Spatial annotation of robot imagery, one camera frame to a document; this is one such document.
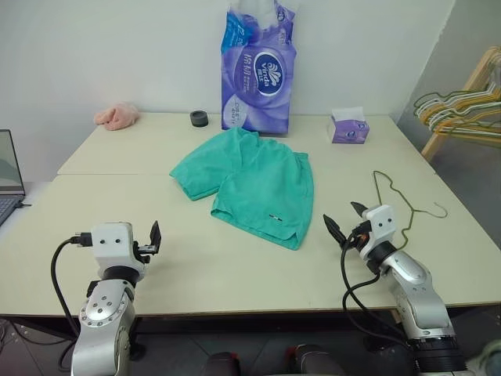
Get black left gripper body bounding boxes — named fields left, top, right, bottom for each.
left=132, top=240, right=160, bottom=265

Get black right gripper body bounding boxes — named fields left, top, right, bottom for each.
left=344, top=220, right=373, bottom=252

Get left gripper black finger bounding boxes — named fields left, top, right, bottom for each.
left=150, top=220, right=163, bottom=254

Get olive wire hanger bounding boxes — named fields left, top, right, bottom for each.
left=371, top=170, right=449, bottom=249

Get green shorts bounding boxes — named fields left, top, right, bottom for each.
left=168, top=128, right=315, bottom=252

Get wooden hanger rack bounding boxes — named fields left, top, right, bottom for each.
left=421, top=46, right=501, bottom=162

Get small purple tissue box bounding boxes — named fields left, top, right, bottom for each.
left=326, top=106, right=372, bottom=145

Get black round puck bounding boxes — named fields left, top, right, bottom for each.
left=189, top=110, right=210, bottom=129

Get pink cloth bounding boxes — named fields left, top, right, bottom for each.
left=93, top=100, right=140, bottom=132

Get dark rounded shape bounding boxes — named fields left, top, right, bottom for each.
left=203, top=351, right=242, bottom=376
left=287, top=344, right=346, bottom=376

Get grey laptop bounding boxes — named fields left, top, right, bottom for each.
left=0, top=128, right=32, bottom=228

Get purple toilet paper pack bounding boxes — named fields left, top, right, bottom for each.
left=219, top=0, right=299, bottom=136

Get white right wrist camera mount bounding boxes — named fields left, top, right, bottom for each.
left=360, top=204, right=395, bottom=259

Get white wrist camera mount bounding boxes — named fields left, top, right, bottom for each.
left=92, top=222, right=136, bottom=275
left=360, top=204, right=395, bottom=259

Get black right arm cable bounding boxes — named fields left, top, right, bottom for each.
left=341, top=230, right=416, bottom=350

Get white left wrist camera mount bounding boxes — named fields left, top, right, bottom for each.
left=92, top=222, right=136, bottom=275

